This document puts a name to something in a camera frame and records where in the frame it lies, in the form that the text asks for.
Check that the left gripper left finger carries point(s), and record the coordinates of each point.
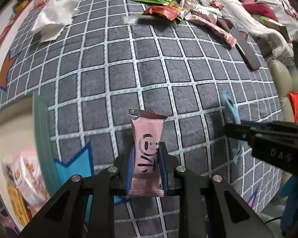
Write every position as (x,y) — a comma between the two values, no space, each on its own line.
(121,183)

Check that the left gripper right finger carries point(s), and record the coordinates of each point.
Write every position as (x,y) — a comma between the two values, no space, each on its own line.
(167,165)

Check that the pink snack bar wrapper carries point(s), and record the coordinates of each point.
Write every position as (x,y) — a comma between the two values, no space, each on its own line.
(147,129)

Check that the light blue snack bar wrapper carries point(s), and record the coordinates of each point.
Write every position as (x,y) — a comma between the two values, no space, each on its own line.
(233,117)

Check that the pale pink biscuit packet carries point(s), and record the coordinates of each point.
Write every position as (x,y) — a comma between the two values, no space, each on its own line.
(28,178)

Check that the yellow snack packet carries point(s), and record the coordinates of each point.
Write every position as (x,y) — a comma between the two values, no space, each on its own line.
(18,205)

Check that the beige leather sofa armrest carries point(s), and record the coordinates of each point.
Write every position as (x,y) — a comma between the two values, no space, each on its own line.
(286,81)

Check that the dark red smartphone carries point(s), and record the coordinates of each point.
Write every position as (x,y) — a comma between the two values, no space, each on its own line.
(243,47)

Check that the white storage box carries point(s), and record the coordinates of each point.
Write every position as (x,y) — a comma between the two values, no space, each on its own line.
(24,127)

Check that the grey checkered blanket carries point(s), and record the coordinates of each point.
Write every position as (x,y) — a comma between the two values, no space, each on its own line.
(99,67)

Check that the long pink snack bar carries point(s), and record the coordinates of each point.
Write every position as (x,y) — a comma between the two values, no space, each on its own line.
(224,35)

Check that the white grey throw blanket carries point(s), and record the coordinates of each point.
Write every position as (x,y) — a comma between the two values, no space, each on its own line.
(274,21)

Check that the dark red pillow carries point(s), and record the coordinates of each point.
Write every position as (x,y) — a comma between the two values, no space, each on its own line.
(260,8)

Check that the red snack packet in pile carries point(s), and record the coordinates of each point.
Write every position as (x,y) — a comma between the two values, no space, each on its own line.
(167,12)

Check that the white tissue cloth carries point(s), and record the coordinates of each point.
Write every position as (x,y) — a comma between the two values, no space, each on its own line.
(54,17)

